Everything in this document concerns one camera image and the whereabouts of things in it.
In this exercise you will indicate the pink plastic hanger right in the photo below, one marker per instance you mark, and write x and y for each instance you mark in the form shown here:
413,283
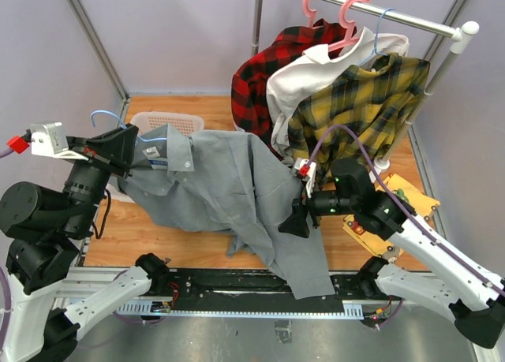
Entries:
348,25

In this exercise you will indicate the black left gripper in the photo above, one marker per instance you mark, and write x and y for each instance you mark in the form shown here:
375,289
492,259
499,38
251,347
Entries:
113,150

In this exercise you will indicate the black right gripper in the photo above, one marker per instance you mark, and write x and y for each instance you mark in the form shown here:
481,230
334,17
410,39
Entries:
296,222

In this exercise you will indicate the blue wire hanger with plaid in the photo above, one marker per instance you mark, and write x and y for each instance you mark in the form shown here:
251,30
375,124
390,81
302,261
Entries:
372,46

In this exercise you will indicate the grey button-up shirt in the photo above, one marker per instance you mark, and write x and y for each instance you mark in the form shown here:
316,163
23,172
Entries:
227,182

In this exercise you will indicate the white plastic laundry basket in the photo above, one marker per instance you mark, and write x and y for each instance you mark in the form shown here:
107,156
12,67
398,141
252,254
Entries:
186,124

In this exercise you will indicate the white shirt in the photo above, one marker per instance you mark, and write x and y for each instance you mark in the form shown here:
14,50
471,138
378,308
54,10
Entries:
312,72

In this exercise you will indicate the metal clothes rack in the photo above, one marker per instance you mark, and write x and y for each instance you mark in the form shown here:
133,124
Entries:
460,37

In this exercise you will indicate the blue wire hanger of grey shirt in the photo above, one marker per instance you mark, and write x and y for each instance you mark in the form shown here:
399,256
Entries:
121,124

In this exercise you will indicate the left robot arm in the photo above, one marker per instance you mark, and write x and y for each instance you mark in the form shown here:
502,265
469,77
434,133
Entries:
44,226

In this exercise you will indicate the yellow plaid flannel shirt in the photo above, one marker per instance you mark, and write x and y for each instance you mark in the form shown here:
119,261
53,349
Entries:
359,113

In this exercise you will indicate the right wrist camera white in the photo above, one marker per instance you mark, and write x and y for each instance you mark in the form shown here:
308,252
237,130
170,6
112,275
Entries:
306,172

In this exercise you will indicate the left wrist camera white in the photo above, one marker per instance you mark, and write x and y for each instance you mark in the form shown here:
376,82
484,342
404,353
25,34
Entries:
48,139

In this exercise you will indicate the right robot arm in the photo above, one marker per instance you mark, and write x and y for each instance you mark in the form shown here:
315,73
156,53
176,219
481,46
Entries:
462,291

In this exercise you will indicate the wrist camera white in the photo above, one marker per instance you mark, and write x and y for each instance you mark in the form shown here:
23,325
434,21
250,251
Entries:
306,172
48,139

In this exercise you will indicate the red black plaid shirt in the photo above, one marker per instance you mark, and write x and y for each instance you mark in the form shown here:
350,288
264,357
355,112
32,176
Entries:
249,84

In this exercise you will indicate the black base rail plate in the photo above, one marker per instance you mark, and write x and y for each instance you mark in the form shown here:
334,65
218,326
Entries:
255,291

